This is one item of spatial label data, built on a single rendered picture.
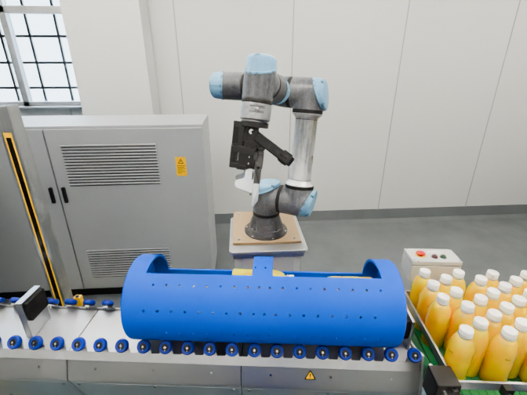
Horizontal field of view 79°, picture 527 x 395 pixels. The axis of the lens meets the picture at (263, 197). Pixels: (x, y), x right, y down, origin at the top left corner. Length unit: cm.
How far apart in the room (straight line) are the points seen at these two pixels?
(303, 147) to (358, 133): 265
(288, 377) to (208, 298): 40
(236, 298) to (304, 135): 64
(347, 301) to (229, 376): 49
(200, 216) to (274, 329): 164
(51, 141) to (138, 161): 59
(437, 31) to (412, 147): 121
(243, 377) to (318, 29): 318
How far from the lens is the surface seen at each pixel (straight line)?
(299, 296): 103
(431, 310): 132
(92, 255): 296
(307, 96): 123
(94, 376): 139
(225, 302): 104
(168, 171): 247
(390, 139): 404
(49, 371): 146
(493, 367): 133
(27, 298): 145
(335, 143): 381
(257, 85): 78
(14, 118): 158
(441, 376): 119
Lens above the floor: 185
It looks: 23 degrees down
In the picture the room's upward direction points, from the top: straight up
